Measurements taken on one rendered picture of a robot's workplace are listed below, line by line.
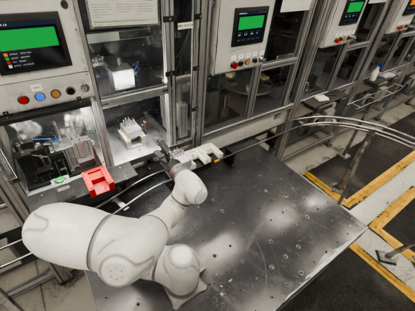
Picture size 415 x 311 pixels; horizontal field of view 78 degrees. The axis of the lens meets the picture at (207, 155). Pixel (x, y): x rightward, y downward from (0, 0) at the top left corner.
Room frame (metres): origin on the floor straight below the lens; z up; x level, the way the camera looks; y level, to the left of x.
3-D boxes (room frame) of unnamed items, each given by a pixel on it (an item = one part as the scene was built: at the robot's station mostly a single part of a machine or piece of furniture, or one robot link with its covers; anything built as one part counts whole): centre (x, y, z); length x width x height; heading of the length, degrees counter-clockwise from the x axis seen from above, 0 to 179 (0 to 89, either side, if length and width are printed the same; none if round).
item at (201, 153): (1.28, 0.08, 0.84); 0.36 x 0.14 x 0.10; 128
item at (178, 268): (0.55, 0.08, 0.85); 0.18 x 0.16 x 0.22; 80
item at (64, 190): (0.85, 0.71, 0.97); 0.08 x 0.08 x 0.12; 38
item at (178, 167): (0.86, 0.12, 1.12); 0.09 x 0.06 x 0.09; 128
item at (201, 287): (0.56, 0.06, 0.71); 0.22 x 0.18 x 0.06; 128
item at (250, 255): (0.94, -0.11, 0.66); 1.50 x 1.06 x 0.04; 128
